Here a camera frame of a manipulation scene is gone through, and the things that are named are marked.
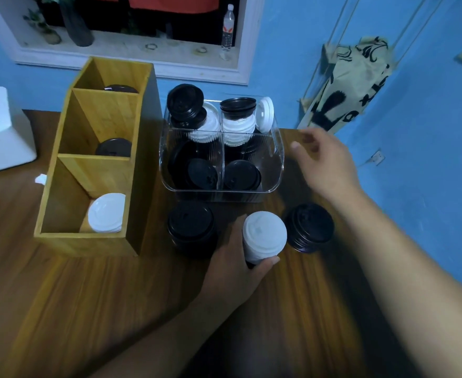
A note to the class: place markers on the person's left hand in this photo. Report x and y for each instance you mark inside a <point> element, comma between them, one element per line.
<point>227,279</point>

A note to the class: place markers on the person's right hand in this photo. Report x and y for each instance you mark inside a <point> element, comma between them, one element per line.
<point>333,173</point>

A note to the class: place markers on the short stack of black lids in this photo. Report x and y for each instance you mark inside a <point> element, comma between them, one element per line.
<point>309,222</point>

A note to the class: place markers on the white domed cup lid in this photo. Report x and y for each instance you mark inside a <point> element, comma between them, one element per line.
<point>264,232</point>

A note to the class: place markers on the wooden three-compartment organizer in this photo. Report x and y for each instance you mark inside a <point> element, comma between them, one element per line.
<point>85,244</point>

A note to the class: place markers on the person's right forearm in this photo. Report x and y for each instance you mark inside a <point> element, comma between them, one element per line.
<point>420,279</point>

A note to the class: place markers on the person's left forearm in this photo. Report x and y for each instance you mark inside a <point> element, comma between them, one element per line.
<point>164,346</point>

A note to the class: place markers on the white foam box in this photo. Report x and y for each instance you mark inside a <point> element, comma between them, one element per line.
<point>2,141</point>

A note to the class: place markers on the clear plastic container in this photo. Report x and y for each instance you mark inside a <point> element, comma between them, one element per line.
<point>276,161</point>

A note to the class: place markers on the cream tote bag black print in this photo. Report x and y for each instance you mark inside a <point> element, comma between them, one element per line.
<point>349,86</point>

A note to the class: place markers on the clear plastic water bottle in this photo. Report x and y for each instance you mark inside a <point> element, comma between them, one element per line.
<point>227,29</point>

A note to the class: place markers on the crumpled white tissue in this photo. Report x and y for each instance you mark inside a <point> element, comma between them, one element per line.
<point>41,179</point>

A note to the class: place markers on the dark glass vase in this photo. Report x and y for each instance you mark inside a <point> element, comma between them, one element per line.
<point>77,29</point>

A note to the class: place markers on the small potted plant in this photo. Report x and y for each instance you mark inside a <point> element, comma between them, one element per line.
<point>49,35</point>

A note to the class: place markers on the white wall socket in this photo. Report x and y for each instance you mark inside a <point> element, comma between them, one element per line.
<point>377,158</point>

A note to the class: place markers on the white window frame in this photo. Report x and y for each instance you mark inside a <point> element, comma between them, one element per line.
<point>136,66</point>

